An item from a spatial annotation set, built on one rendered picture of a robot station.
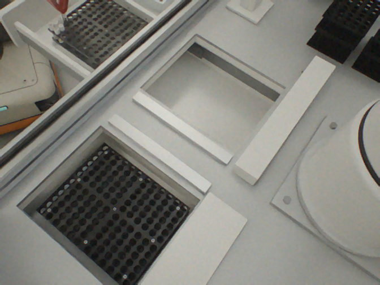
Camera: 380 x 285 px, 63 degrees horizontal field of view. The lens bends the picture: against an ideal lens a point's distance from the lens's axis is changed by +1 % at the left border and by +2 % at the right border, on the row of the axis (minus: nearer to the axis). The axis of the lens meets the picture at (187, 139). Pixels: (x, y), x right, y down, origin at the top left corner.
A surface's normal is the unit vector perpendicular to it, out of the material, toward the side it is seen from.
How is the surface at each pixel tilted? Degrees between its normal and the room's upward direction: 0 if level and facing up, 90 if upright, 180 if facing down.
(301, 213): 0
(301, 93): 0
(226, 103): 0
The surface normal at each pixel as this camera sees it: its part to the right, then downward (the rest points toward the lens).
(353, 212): -0.80, 0.52
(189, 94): 0.06, -0.44
